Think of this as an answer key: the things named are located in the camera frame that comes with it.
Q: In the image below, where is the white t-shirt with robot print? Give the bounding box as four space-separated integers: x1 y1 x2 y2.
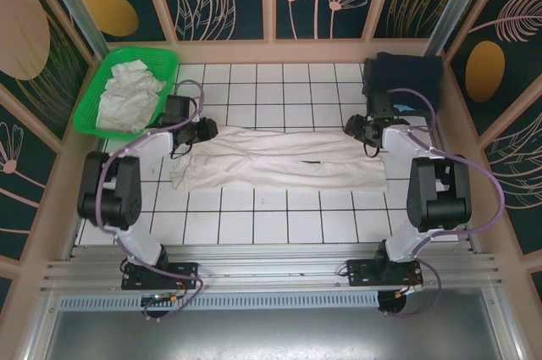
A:
169 125 390 194

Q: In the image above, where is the dark grey folded t-shirt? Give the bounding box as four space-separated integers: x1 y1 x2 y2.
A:
360 58 379 97

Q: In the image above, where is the grey metal front panel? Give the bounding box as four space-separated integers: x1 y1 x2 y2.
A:
25 287 522 360

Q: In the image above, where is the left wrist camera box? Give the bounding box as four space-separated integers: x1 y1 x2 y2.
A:
163 95 196 124

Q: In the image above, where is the crumpled white t-shirt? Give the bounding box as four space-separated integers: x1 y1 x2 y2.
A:
96 59 167 135

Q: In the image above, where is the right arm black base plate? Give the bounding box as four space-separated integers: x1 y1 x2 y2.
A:
346 258 424 288

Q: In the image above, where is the small circuit board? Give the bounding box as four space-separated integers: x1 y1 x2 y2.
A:
141 292 180 306

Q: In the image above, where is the grey slotted cable duct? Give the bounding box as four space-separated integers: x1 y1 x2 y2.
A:
58 291 380 311

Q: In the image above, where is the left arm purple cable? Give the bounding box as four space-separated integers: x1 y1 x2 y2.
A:
95 79 207 324

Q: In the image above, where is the white connector with red wires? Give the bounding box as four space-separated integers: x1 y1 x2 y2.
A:
397 277 424 296

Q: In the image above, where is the aluminium corner post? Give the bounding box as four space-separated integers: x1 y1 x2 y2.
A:
425 0 482 58
36 0 112 58

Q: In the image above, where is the aluminium mounting rail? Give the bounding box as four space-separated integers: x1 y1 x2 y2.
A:
40 243 503 293

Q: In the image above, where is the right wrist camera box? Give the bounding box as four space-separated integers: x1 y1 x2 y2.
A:
367 90 395 119

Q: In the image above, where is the green plastic basket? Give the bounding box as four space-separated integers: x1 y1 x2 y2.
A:
72 47 180 144

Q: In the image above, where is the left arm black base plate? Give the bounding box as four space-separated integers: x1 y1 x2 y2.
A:
121 261 200 291

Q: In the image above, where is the navy folded t-shirt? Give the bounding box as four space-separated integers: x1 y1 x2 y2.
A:
371 51 445 114

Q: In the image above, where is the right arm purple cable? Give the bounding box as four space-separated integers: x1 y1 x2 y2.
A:
383 87 507 319

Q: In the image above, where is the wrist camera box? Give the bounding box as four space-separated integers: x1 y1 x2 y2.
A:
367 90 395 119
163 95 196 124

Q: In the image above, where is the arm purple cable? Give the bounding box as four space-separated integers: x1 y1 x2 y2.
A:
383 87 507 319
95 79 207 324

